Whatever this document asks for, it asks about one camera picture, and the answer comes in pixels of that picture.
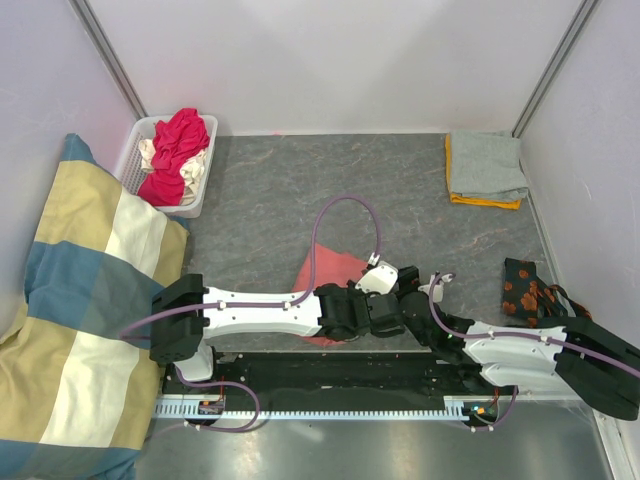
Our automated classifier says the cream t shirt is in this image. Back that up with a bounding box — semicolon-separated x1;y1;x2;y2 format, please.
138;139;207;206

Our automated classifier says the salmon pink t shirt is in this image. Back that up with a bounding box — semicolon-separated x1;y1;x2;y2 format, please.
291;242;366;350

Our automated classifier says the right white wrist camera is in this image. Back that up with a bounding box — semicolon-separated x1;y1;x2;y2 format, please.
418;272;455;303

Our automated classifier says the grey slotted cable duct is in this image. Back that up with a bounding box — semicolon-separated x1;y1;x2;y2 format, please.
151;395;497;421

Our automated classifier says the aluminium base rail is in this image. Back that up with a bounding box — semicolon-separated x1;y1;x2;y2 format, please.
517;390;585;403

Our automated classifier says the magenta t shirt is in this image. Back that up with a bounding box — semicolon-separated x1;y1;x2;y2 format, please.
138;108;210;207

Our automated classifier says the floral dark bag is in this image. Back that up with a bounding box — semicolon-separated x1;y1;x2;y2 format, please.
502;258;592;328

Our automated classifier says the left aluminium frame post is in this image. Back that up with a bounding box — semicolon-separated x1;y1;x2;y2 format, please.
68;0;148;120

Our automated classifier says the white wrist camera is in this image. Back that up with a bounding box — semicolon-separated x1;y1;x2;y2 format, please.
418;272;455;303
355;253;399;294

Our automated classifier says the white plastic laundry basket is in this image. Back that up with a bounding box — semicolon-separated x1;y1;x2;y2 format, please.
114;108;218;219

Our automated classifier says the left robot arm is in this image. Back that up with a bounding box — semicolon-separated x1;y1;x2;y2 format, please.
150;274;405;393

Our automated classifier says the right aluminium frame post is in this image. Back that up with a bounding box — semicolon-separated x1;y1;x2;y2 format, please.
511;0;601;138

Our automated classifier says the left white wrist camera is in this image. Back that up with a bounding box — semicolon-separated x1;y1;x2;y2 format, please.
355;253;399;294

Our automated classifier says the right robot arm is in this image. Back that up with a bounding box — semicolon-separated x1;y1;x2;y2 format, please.
397;267;639;421

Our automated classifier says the blue yellow checked pillow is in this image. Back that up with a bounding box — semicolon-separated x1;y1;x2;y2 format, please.
1;134;189;479

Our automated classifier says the aluminium frame post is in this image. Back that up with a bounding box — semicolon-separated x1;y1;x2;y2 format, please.
511;0;601;138
68;0;148;120

